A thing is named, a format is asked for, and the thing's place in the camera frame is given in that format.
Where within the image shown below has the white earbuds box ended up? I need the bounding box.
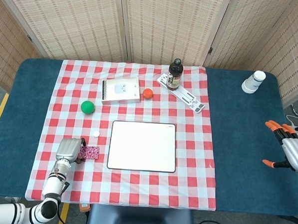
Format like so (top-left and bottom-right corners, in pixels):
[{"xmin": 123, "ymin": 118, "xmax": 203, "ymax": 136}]
[{"xmin": 100, "ymin": 76, "xmax": 143, "ymax": 108}]

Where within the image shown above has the green ball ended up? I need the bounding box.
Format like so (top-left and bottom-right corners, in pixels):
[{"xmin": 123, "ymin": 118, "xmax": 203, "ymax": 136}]
[{"xmin": 80, "ymin": 100, "xmax": 95, "ymax": 115}]

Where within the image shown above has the white folding stand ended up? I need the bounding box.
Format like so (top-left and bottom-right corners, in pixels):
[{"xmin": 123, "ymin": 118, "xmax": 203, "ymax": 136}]
[{"xmin": 155, "ymin": 72, "xmax": 207, "ymax": 114}]

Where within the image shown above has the white black-edged rectangular mat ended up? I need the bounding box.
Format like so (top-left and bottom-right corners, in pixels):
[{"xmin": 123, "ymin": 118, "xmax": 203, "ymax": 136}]
[{"xmin": 106, "ymin": 119, "xmax": 179, "ymax": 174}]

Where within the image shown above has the orange box under table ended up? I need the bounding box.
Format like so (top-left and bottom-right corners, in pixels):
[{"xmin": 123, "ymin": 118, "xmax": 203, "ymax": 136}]
[{"xmin": 78, "ymin": 203, "xmax": 92, "ymax": 213}]

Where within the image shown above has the dark blue chair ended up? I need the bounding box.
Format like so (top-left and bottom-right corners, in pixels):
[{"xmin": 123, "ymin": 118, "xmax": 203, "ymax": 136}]
[{"xmin": 86, "ymin": 203, "xmax": 196, "ymax": 224}]

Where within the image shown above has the red white checked tablecloth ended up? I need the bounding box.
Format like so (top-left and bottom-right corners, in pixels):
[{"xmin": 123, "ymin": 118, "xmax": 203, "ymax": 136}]
[{"xmin": 24, "ymin": 57, "xmax": 224, "ymax": 212}]

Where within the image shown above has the dark drink bottle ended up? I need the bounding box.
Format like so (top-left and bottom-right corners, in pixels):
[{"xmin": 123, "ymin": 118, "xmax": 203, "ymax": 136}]
[{"xmin": 166, "ymin": 57, "xmax": 184, "ymax": 91}]

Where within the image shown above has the orange ball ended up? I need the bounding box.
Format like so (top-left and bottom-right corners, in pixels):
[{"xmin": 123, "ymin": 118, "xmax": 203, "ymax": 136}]
[{"xmin": 142, "ymin": 88, "xmax": 154, "ymax": 100}]

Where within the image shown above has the right silver orange-tipped robot hand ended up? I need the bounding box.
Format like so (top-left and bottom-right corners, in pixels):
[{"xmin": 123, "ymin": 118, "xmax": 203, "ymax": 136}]
[{"xmin": 262, "ymin": 120, "xmax": 298, "ymax": 173}]

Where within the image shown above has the left silver black-fingered robot hand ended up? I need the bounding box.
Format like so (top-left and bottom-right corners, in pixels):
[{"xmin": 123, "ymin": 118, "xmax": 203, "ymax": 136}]
[{"xmin": 54, "ymin": 136, "xmax": 87, "ymax": 165}]

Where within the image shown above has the pink patterned small packet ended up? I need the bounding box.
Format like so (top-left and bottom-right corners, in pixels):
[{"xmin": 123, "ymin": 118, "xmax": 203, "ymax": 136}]
[{"xmin": 78, "ymin": 145, "xmax": 100, "ymax": 161}]

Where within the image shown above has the woven folding screen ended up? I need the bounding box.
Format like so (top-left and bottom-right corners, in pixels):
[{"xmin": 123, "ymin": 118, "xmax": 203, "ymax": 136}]
[{"xmin": 0, "ymin": 0, "xmax": 298, "ymax": 108}]

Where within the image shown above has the dark blue table cover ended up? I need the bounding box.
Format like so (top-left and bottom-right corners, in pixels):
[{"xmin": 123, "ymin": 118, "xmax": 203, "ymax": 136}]
[{"xmin": 0, "ymin": 56, "xmax": 298, "ymax": 217}]

